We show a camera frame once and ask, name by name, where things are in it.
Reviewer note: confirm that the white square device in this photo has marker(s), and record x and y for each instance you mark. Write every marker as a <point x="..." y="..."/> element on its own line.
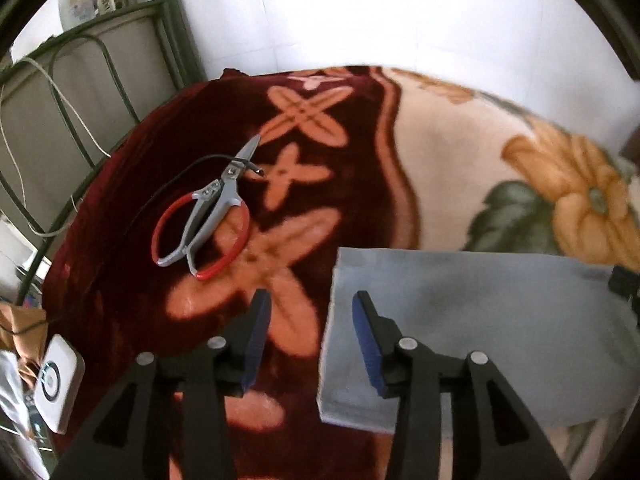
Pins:
<point x="57" y="385"/>

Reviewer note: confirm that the grey cabinet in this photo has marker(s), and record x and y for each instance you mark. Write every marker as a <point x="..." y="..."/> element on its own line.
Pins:
<point x="130" y="60"/>

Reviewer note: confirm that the green metal bed frame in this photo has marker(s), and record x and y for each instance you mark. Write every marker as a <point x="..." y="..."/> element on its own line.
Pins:
<point x="167" y="25"/>

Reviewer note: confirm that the white cloth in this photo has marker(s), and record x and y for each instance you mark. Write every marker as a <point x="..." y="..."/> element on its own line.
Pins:
<point x="12" y="410"/>

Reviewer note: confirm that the floral plush blanket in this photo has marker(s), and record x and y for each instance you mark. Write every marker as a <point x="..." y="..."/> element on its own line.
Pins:
<point x="440" y="160"/>

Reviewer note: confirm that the light blue pants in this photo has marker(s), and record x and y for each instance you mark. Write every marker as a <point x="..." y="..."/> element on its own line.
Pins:
<point x="480" y="340"/>

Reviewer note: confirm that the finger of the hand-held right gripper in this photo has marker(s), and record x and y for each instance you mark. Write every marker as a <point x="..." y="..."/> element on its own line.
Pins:
<point x="626" y="284"/>

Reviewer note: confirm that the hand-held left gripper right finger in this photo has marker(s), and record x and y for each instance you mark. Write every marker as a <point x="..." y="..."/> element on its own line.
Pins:
<point x="367" y="340"/>

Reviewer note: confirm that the white plastic bottle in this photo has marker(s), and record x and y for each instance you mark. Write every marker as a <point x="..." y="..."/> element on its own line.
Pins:
<point x="76" y="5"/>

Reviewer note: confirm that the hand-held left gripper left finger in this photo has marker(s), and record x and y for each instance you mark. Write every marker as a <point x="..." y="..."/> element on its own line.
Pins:
<point x="256" y="330"/>

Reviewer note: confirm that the brown cloth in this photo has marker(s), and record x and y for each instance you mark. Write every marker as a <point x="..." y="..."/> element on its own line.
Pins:
<point x="20" y="325"/>

